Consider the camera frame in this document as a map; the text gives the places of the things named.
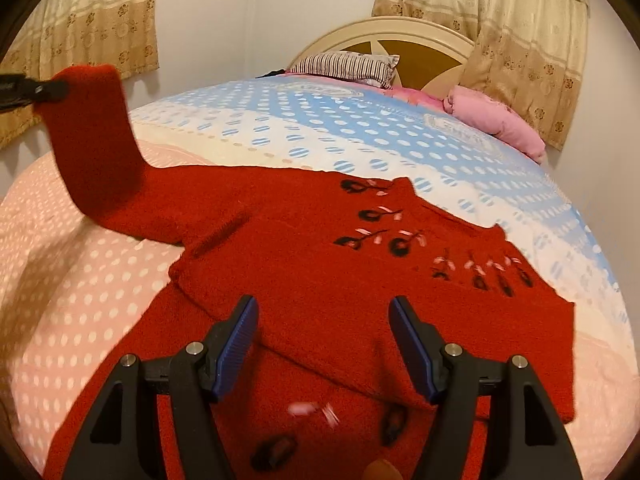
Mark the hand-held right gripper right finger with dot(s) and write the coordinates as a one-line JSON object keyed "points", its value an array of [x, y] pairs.
{"points": [[410, 350]]}

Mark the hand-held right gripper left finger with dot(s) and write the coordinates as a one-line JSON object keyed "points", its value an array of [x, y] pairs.
{"points": [[235, 350]]}

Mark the pink pillow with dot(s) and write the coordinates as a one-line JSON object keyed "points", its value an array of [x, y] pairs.
{"points": [[492, 112]]}

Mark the pink under sheet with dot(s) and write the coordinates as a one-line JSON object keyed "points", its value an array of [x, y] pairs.
{"points": [[410, 96]]}

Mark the beige floral curtain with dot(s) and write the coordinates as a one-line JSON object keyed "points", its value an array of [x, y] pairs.
{"points": [[90, 15], [530, 45]]}

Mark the striped pillow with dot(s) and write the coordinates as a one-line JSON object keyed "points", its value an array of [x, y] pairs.
{"points": [[345, 66]]}

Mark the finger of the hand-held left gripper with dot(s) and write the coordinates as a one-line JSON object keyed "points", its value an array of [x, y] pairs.
{"points": [[35, 91]]}

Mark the cream wooden headboard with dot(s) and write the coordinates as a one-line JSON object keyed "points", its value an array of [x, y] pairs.
{"points": [[400, 35]]}

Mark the red knitted sweater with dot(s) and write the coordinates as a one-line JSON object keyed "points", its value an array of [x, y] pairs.
{"points": [[310, 270]]}

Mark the polka dot bed sheet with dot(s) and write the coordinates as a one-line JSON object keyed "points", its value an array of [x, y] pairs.
{"points": [[325, 125]]}

